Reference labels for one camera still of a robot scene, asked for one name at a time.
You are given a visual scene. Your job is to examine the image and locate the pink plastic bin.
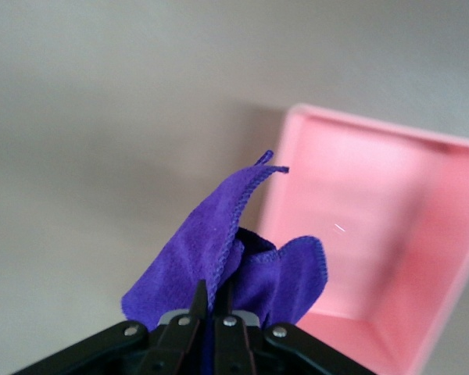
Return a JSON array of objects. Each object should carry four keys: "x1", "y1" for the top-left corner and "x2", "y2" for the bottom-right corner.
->
[{"x1": 253, "y1": 102, "x2": 469, "y2": 375}]

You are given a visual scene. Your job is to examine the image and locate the purple cloth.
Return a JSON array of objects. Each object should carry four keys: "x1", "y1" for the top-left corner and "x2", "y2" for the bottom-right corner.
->
[{"x1": 120, "y1": 150, "x2": 330, "y2": 375}]

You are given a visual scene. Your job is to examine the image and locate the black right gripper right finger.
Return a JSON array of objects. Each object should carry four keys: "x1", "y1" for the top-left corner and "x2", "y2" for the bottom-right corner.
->
[{"x1": 213, "y1": 280, "x2": 376, "y2": 375}]

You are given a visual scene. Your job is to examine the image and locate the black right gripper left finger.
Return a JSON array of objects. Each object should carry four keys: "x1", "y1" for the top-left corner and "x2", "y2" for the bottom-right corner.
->
[{"x1": 11, "y1": 279, "x2": 209, "y2": 375}]

